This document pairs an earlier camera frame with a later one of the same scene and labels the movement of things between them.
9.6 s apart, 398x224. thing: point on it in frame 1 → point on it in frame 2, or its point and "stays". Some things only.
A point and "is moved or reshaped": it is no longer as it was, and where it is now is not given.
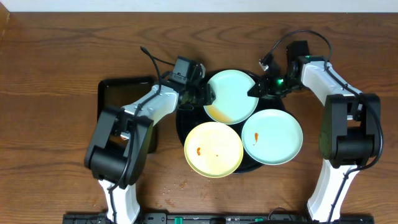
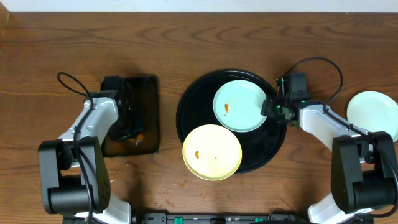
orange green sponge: [185, 114] is moved or reshaped
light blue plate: [272, 137] → [237, 106]
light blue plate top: [232, 105] → [372, 111]
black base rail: [218, 218] stays
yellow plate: [213, 149] stays
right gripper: [265, 91] → [266, 110]
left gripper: [196, 96] → [125, 132]
